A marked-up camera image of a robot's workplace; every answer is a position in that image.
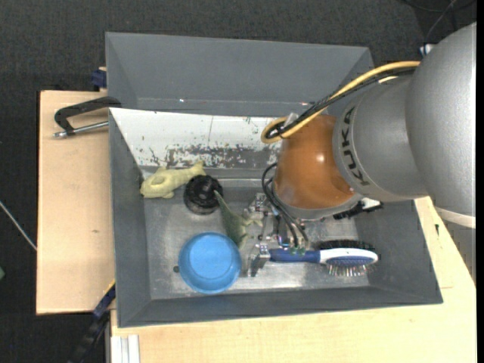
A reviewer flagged black round ribbed cap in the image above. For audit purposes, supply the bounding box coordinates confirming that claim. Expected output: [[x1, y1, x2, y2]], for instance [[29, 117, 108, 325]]
[[183, 175, 225, 216]]

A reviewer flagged pale brown flat board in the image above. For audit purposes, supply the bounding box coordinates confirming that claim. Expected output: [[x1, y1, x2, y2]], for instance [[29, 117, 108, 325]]
[[36, 90, 116, 315]]

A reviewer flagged black cylinder on white bracket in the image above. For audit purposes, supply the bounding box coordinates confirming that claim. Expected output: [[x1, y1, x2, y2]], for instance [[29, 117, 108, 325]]
[[332, 197, 383, 219]]

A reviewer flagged yellow toy fish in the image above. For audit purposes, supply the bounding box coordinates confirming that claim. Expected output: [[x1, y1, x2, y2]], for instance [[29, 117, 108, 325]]
[[140, 160, 207, 200]]

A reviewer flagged blue bowl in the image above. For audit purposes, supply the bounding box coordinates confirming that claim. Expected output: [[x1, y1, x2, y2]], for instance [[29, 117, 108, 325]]
[[178, 231, 243, 294]]

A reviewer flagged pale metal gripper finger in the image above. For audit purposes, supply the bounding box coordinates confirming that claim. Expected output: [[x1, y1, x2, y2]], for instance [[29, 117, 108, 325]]
[[247, 242, 271, 278], [247, 193, 271, 222]]

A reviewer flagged blue and white hairbrush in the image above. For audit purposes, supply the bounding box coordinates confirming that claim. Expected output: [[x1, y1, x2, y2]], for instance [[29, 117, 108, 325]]
[[267, 239, 380, 278]]

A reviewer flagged grey metal bin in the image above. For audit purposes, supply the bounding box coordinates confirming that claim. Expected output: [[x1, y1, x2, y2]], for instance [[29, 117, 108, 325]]
[[104, 31, 444, 328]]

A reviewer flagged green toy lizard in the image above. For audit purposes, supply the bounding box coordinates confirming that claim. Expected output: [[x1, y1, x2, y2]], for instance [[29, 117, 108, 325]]
[[215, 191, 263, 250]]

